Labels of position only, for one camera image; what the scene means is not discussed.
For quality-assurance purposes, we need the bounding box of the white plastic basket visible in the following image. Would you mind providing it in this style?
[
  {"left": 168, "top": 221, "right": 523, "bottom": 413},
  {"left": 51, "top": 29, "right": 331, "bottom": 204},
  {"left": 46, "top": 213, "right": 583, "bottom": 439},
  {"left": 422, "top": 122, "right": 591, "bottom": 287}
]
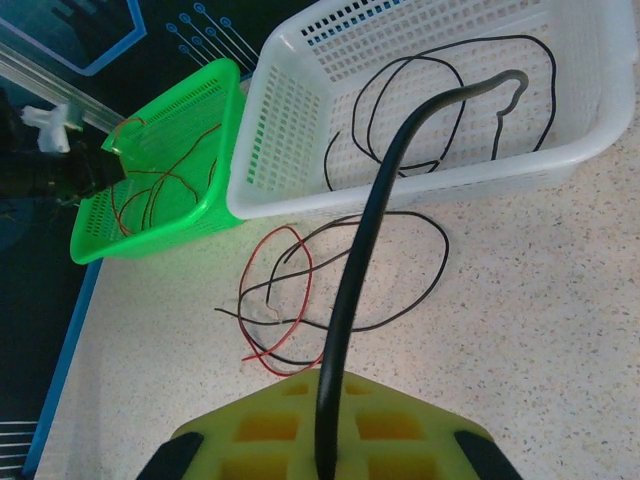
[{"left": 226, "top": 0, "right": 640, "bottom": 221}]

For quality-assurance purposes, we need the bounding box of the green plastic basket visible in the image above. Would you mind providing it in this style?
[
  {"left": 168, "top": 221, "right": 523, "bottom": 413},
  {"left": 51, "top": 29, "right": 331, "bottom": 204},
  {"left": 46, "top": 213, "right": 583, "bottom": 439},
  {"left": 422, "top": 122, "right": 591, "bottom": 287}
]
[{"left": 68, "top": 57, "right": 247, "bottom": 266}]

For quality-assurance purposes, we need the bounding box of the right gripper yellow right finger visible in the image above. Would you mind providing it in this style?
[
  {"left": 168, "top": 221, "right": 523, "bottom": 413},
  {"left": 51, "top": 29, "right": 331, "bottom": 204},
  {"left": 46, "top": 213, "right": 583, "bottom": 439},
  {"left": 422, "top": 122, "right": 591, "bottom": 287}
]
[{"left": 335, "top": 370, "right": 496, "bottom": 480}]

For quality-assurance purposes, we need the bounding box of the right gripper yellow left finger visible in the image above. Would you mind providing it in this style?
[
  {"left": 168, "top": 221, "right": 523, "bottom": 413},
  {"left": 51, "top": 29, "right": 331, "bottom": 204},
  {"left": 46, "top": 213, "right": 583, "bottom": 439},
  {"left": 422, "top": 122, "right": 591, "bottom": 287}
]
[{"left": 169, "top": 368, "right": 329, "bottom": 480}]

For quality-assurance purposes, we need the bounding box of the aluminium frame post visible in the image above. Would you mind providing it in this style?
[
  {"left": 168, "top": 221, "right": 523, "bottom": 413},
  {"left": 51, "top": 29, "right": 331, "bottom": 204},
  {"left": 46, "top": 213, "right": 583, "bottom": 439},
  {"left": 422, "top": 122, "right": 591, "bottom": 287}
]
[{"left": 0, "top": 37, "right": 127, "bottom": 126}]

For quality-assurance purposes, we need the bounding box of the blue table edge strip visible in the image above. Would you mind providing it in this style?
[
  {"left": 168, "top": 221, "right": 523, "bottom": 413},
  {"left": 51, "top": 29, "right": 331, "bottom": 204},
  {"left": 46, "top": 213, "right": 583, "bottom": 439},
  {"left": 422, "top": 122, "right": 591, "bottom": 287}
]
[{"left": 21, "top": 259, "right": 105, "bottom": 475}]

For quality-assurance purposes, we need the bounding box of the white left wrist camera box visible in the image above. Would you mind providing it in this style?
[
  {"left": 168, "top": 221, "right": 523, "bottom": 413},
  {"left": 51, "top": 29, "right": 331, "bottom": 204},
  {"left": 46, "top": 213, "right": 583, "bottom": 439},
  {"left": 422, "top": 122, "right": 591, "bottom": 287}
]
[{"left": 21, "top": 103, "right": 72, "bottom": 152}]

